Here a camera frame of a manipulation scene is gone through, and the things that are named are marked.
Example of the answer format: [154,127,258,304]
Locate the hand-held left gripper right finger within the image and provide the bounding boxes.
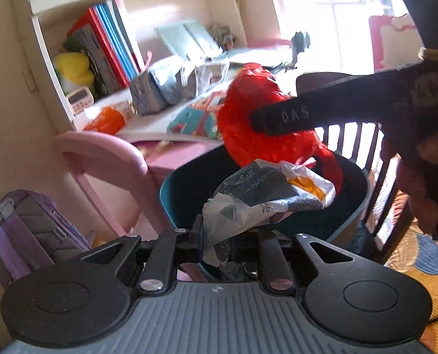
[230,229,385,292]

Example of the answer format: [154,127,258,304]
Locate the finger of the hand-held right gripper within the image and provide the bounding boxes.
[249,69,394,137]

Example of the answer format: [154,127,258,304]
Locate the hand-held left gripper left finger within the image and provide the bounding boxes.
[81,216,207,293]

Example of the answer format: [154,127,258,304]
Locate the grey printed paper bag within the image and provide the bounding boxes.
[202,158,337,268]

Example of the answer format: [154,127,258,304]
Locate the dark teal bin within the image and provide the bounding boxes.
[159,142,371,283]

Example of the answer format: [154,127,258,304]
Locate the red plastic bag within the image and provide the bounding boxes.
[217,63,344,192]

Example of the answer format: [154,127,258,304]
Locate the person's right forearm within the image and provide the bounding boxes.
[396,147,438,270]

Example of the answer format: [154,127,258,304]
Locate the dark wooden chair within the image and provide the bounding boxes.
[296,72,415,266]

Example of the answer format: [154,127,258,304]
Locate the dark green figurine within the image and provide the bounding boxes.
[289,31,312,71]

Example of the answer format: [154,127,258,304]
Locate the pink white board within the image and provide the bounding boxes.
[368,14,424,71]

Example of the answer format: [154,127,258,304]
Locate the colourful magazine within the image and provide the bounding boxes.
[167,92,238,141]

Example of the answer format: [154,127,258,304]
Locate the pink plastic chair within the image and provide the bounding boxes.
[55,131,223,237]

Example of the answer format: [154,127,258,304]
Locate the grey fabric bag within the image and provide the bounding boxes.
[149,59,231,104]

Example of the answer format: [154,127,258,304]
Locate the purple grey backpack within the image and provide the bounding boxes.
[0,190,92,288]

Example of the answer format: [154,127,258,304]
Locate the pale green folders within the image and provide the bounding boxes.
[156,19,225,61]

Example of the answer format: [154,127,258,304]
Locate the orange patterned rug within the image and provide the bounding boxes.
[383,188,438,325]

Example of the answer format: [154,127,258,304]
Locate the orange plastic bag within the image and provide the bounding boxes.
[84,106,127,135]

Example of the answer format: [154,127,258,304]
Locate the grey pouch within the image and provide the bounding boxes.
[130,70,168,116]

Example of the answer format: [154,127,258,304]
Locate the white timer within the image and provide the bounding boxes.
[66,86,94,114]

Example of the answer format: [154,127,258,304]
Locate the yellow plush toy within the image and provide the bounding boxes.
[55,52,96,85]

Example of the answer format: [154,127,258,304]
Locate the row of colourful books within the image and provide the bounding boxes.
[68,0,146,93]

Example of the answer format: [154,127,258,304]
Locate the white shelf unit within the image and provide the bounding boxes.
[22,0,242,133]

